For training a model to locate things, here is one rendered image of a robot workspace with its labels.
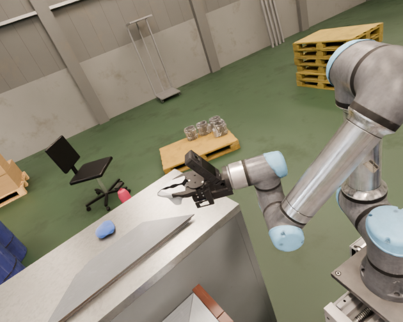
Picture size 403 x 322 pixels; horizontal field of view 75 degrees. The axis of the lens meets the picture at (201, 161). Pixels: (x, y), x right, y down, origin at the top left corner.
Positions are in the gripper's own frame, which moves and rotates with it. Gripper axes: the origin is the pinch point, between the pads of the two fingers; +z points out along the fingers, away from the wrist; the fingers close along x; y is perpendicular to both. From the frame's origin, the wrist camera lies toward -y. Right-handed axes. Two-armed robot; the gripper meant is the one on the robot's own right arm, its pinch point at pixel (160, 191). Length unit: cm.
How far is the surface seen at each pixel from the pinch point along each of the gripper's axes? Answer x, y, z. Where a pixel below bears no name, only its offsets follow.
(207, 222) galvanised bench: 21.2, 44.0, -2.5
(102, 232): 30, 42, 51
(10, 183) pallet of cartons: 309, 159, 375
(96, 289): -2, 38, 43
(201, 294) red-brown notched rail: 0, 64, 8
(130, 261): 8, 40, 31
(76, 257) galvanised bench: 20, 44, 64
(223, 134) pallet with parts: 278, 170, -11
